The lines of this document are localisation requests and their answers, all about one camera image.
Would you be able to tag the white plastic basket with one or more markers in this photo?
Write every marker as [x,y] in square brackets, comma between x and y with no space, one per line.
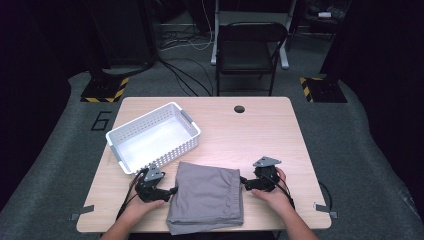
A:
[150,143]

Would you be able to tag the dark cabinet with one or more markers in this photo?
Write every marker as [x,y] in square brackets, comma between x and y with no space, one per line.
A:
[123,33]

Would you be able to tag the person's right hand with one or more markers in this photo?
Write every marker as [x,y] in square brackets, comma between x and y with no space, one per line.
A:
[278,200]

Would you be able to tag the black folding chair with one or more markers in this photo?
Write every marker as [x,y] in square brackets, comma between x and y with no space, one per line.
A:
[248,56]
[215,36]

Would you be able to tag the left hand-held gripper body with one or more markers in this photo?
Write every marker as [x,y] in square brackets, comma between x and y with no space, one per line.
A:
[150,190]

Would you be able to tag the grey floor mat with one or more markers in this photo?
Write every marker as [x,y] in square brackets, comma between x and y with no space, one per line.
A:
[350,166]

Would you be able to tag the striped black stand base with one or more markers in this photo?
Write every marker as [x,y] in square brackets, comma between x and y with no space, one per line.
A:
[105,89]
[323,90]

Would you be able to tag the person's left hand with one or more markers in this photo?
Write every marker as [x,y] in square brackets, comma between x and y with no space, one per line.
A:
[141,208]

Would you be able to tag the grey pants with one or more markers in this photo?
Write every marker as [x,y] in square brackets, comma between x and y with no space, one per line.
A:
[206,196]

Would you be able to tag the small white device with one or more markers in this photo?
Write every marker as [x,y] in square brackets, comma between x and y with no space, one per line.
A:
[324,14]

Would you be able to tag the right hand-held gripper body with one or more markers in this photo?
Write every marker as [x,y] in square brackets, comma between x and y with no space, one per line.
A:
[266,178]

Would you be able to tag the grey tape strip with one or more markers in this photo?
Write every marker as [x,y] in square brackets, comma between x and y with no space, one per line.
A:
[325,209]
[82,211]

